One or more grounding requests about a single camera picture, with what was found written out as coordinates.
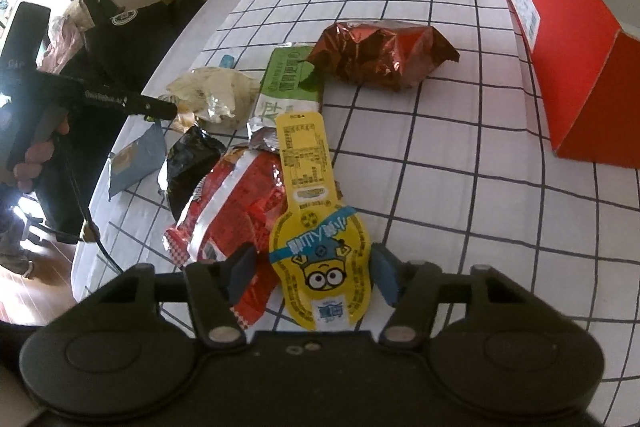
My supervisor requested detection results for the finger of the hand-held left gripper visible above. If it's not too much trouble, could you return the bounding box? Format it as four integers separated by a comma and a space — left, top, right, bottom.
122, 93, 179, 122

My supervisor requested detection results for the person's left hand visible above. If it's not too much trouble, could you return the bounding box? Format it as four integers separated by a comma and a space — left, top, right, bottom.
14, 118, 70, 194

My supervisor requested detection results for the yellow cartoon jelly packet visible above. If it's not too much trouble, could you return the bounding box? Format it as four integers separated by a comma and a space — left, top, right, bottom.
269, 109, 373, 332

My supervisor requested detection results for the blue-grey snack packet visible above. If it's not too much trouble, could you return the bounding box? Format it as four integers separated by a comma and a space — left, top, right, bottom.
107, 124, 167, 198

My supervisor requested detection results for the black snack packet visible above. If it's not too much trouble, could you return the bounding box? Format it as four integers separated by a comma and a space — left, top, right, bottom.
159, 124, 227, 218

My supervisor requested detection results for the dark red foil snack bag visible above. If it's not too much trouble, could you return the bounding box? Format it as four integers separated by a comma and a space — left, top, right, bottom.
306, 21, 460, 92

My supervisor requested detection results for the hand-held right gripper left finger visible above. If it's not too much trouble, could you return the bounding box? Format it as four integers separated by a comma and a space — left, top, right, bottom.
102, 242, 258, 349

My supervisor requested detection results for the beige cloth bag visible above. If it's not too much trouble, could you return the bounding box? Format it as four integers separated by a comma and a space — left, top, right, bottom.
61, 0, 108, 32

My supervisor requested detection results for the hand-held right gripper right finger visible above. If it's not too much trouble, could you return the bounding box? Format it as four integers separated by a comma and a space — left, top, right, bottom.
371, 243, 537, 349

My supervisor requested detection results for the person's black jacket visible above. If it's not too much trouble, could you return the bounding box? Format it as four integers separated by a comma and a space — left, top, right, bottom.
35, 0, 201, 238

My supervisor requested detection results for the checked white tablecloth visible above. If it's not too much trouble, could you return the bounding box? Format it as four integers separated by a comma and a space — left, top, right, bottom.
72, 0, 640, 348

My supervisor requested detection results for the red cardboard box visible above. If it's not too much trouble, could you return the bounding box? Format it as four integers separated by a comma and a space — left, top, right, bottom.
502, 0, 640, 170

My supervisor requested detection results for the green snack packet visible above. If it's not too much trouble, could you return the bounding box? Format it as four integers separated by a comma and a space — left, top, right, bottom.
248, 43, 325, 142

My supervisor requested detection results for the cream snack packet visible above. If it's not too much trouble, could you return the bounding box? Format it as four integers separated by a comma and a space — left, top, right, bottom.
165, 67, 261, 130

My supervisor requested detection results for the red and silver snack packet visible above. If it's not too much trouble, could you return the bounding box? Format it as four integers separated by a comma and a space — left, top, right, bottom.
164, 146, 288, 329

